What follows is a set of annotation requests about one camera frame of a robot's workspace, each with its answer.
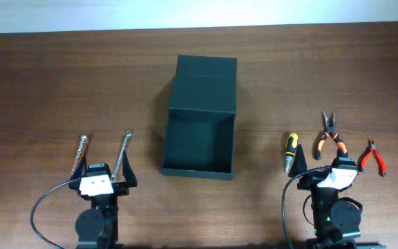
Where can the red handled cutting pliers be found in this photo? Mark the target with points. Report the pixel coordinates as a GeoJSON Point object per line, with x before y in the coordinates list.
{"type": "Point", "coordinates": [371, 150]}

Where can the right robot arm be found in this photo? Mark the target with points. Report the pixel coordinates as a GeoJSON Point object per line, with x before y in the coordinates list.
{"type": "Point", "coordinates": [336, 220]}

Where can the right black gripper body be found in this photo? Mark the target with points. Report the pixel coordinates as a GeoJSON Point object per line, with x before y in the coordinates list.
{"type": "Point", "coordinates": [310, 182]}

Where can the yellow black screwdriver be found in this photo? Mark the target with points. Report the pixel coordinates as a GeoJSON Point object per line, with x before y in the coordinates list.
{"type": "Point", "coordinates": [291, 145]}

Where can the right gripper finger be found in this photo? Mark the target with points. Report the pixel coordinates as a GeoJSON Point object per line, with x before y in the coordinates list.
{"type": "Point", "coordinates": [299, 164]}
{"type": "Point", "coordinates": [344, 161]}

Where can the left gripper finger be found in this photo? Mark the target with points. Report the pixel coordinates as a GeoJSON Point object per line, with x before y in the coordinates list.
{"type": "Point", "coordinates": [80, 170]}
{"type": "Point", "coordinates": [127, 172]}

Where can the silver combination wrench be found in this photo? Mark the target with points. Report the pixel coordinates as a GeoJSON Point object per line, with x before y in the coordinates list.
{"type": "Point", "coordinates": [128, 134]}

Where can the orange black needle-nose pliers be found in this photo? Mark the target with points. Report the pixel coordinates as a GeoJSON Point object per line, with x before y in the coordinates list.
{"type": "Point", "coordinates": [329, 131]}

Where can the dark green hinged box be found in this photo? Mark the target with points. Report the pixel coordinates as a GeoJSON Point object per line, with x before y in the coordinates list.
{"type": "Point", "coordinates": [199, 140]}

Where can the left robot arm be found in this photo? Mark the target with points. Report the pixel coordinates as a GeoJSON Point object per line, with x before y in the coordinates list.
{"type": "Point", "coordinates": [97, 227]}

